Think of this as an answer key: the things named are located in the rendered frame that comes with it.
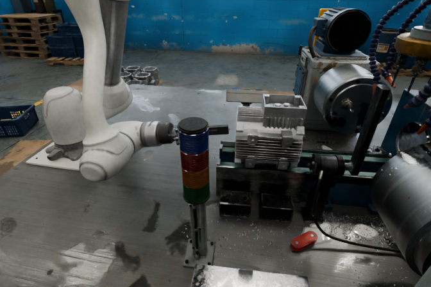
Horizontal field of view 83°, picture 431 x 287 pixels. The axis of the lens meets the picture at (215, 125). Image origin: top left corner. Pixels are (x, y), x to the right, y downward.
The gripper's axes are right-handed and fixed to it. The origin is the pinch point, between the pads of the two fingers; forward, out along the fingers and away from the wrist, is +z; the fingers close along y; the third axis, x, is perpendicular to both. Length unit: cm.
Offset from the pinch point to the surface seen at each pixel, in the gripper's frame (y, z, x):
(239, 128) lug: -7.4, 7.9, -4.3
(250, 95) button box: 23.6, 11.2, -1.9
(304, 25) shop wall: 543, 137, 54
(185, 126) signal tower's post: -31.5, -0.4, -19.3
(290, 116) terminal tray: -5.1, 22.8, -5.8
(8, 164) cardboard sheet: 84, -216, 72
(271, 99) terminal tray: 4.5, 18.3, -7.5
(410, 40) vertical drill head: -3, 52, -24
